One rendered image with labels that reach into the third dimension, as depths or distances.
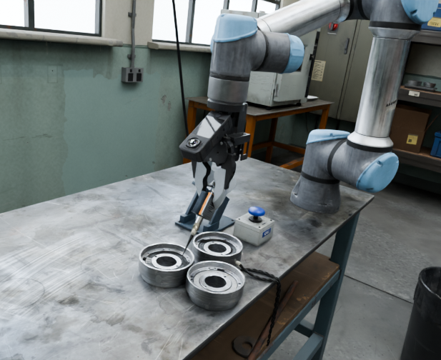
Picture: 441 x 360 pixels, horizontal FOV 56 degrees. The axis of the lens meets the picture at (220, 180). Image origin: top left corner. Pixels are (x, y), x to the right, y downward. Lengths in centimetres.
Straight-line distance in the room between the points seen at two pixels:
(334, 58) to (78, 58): 288
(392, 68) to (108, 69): 191
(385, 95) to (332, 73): 356
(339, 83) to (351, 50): 35
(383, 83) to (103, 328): 82
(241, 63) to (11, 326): 56
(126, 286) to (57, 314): 13
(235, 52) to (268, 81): 227
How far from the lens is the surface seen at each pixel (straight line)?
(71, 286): 80
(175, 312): 74
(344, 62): 460
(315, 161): 121
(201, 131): 75
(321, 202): 124
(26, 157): 245
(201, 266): 80
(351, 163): 113
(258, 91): 306
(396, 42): 109
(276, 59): 81
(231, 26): 75
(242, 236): 98
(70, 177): 266
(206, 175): 82
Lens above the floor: 125
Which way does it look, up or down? 19 degrees down
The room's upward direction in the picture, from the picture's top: 7 degrees clockwise
